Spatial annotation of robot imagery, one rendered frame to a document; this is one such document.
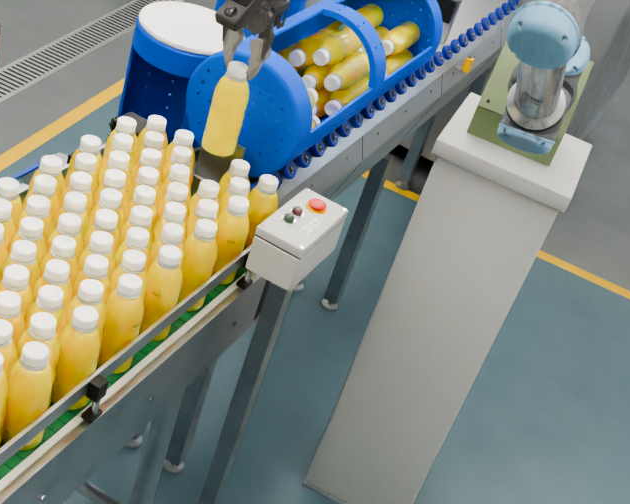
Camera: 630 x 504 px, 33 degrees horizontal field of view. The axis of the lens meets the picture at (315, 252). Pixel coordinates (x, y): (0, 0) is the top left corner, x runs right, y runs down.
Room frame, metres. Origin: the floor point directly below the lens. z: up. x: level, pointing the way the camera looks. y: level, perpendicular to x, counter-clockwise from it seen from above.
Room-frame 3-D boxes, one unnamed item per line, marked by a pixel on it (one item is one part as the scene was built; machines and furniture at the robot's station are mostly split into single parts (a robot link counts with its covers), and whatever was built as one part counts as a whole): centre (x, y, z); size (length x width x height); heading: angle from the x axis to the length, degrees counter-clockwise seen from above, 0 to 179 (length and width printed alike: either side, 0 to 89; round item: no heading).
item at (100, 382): (1.23, 0.26, 0.94); 0.03 x 0.02 x 0.08; 163
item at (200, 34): (2.51, 0.49, 1.03); 0.28 x 0.28 x 0.01
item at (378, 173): (2.97, -0.11, 0.31); 0.06 x 0.06 x 0.63; 73
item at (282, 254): (1.71, 0.04, 1.05); 0.20 x 0.10 x 0.10; 163
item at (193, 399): (2.03, 0.17, 0.31); 0.06 x 0.06 x 0.63; 73
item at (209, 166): (1.99, 0.26, 0.99); 0.10 x 0.02 x 0.12; 73
